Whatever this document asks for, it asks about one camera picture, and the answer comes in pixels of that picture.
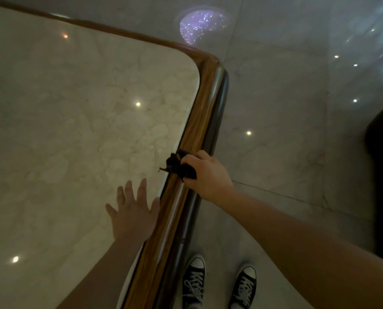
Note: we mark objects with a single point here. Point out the person's left hand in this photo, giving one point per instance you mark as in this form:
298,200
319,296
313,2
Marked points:
132,222

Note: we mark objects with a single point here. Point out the person's right hand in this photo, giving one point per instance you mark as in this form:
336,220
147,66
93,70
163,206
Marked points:
210,178

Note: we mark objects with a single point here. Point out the person's right fingers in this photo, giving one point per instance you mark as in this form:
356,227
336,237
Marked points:
193,160

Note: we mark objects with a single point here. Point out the person's left little finger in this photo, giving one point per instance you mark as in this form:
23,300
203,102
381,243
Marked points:
111,212

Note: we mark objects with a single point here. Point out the person's left middle finger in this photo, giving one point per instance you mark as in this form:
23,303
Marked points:
129,193

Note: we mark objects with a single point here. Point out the person's left thumb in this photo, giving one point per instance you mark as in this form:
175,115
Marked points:
154,207

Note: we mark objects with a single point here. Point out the dark cleaning cloth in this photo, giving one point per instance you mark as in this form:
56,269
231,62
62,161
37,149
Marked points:
175,165

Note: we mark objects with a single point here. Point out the person's left forearm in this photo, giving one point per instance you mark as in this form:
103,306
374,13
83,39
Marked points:
101,276

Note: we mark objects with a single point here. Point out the person's right forearm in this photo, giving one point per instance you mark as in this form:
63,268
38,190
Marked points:
307,254

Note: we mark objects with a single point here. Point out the wooden table rim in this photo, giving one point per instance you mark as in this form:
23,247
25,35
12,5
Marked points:
207,102

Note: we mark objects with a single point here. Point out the person's left black sneaker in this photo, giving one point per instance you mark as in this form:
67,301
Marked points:
194,281

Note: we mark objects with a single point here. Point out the person's black sneaker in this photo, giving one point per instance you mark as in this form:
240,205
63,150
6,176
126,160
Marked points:
194,281
243,288

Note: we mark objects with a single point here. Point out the person's right black sneaker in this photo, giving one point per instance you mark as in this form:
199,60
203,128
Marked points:
243,288

